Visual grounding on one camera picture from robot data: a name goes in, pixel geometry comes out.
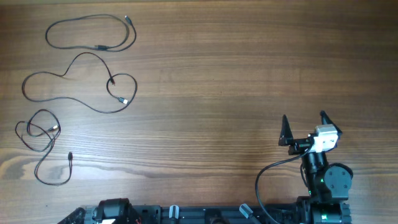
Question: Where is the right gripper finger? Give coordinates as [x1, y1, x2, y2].
[320, 110, 343, 136]
[278, 114, 294, 146]

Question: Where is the thin black cable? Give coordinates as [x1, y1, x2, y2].
[14, 108, 74, 187]
[21, 52, 139, 114]

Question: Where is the black USB-A cable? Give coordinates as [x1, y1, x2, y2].
[44, 14, 137, 53]

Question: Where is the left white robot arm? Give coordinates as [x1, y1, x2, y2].
[58, 198, 142, 224]

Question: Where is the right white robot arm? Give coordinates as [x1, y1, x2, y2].
[279, 111, 353, 224]

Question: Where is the black mounting rail base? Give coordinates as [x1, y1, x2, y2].
[55, 197, 352, 224]

